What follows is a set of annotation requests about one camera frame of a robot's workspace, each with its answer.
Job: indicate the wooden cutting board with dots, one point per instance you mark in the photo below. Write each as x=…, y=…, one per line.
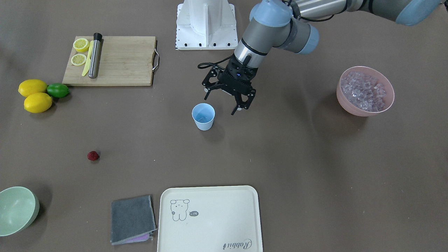
x=124, y=61

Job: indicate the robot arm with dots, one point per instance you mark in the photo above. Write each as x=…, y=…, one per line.
x=286, y=24

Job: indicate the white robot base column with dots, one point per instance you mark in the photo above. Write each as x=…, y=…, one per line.
x=206, y=25

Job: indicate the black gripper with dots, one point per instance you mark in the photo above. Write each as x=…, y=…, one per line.
x=214, y=76

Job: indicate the green lime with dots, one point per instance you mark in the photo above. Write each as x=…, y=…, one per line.
x=57, y=90

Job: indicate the steel muddler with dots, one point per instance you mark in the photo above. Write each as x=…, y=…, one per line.
x=95, y=55

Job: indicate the lemon slice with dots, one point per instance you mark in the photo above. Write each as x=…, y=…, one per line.
x=81, y=45
x=78, y=59

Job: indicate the red strawberry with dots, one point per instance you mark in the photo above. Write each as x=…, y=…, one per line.
x=93, y=156

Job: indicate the yellow lemon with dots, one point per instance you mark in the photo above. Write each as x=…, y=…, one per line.
x=32, y=86
x=37, y=102

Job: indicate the pink bowl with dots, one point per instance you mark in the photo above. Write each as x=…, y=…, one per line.
x=352, y=109

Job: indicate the yellow plastic knife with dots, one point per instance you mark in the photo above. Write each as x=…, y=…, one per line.
x=88, y=59

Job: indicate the green bowl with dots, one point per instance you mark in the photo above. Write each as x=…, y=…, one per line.
x=19, y=207

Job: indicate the light blue cup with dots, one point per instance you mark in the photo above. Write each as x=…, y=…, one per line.
x=203, y=114

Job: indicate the pile of ice cubes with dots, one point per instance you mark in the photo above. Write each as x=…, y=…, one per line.
x=364, y=91

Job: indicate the cream rabbit tray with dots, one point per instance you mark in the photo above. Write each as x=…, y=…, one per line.
x=210, y=219

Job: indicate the grey folded cloth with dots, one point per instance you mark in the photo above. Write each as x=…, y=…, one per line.
x=132, y=220

